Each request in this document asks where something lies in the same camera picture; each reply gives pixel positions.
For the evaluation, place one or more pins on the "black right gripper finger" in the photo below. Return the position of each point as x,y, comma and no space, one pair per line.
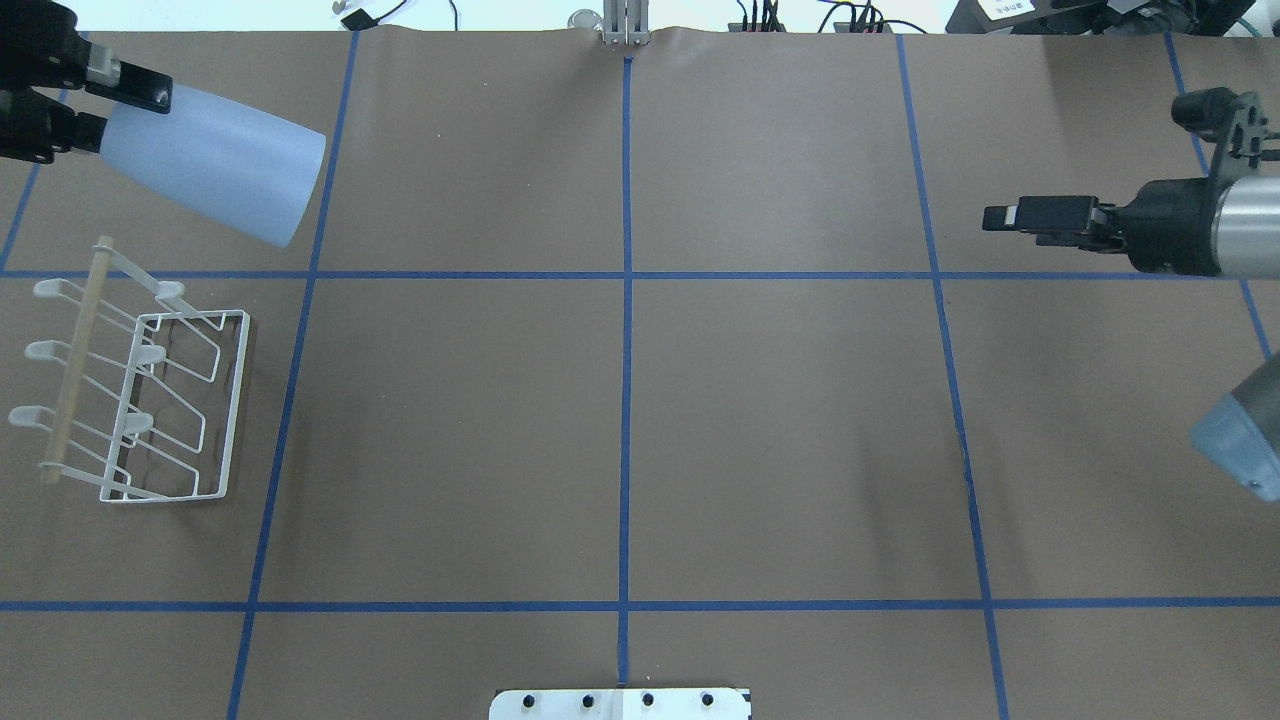
1095,241
1073,215

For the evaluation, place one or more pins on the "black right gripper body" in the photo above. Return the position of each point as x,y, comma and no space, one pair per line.
1172,226

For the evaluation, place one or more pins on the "light blue plastic cup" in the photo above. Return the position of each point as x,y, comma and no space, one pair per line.
228,162

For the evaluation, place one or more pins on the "white wire cup holder rack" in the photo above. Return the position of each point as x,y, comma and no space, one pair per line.
150,397

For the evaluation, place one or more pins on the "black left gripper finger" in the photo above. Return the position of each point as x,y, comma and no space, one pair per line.
72,131
120,81

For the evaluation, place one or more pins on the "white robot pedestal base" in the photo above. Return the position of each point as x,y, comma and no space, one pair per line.
623,703

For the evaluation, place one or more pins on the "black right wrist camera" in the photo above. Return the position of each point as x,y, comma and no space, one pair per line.
1238,126

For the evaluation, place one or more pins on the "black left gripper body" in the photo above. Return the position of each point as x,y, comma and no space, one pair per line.
38,60

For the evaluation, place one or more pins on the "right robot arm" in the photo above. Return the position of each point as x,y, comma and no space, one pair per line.
1238,432

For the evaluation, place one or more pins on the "aluminium frame post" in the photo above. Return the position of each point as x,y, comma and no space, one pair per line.
625,23

